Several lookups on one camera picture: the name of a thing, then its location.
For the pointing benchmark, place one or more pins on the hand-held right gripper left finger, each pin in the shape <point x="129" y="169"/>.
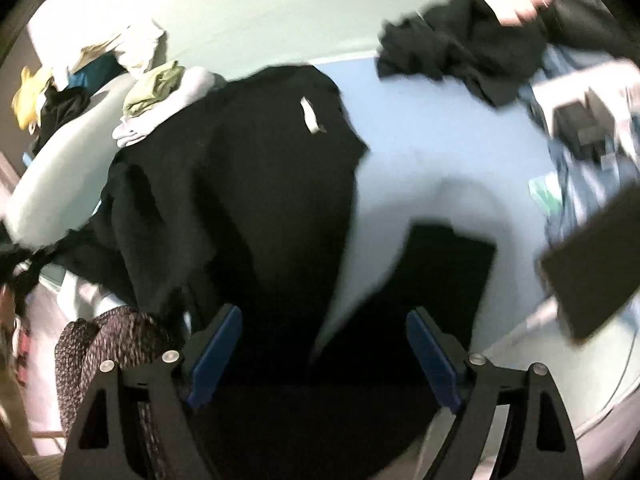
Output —
<point x="217" y="355"/>

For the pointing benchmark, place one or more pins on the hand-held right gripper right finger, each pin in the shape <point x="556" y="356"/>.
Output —
<point x="432" y="360"/>

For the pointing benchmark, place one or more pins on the large black garment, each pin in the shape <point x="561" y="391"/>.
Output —
<point x="260" y="185"/>

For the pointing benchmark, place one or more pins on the another person's forearm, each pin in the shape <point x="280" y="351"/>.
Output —
<point x="585" y="20"/>

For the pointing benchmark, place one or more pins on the dark speckled knit cloth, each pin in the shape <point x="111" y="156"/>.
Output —
<point x="90" y="350"/>

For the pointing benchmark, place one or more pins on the dark flat tablet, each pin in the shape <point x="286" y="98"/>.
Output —
<point x="595" y="275"/>

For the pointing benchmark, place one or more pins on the green packet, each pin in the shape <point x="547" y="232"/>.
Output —
<point x="546" y="194"/>

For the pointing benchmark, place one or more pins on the blue bed sheet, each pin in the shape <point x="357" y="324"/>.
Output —
<point x="440" y="135"/>

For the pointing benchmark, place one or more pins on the grey garment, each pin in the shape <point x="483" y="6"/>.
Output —
<point x="145" y="127"/>

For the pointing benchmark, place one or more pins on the green garment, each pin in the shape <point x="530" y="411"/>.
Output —
<point x="155" y="87"/>

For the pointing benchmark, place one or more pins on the small black cloth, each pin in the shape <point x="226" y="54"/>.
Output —
<point x="60" y="110"/>

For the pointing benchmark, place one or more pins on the grey white device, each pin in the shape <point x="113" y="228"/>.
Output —
<point x="560" y="90"/>

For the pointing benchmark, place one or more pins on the teal cloth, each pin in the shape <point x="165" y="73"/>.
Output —
<point x="97" y="75"/>

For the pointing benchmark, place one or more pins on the crumpled black garment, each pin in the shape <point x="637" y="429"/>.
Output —
<point x="450" y="45"/>

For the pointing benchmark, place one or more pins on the yellow cloth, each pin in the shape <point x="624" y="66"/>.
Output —
<point x="30" y="95"/>

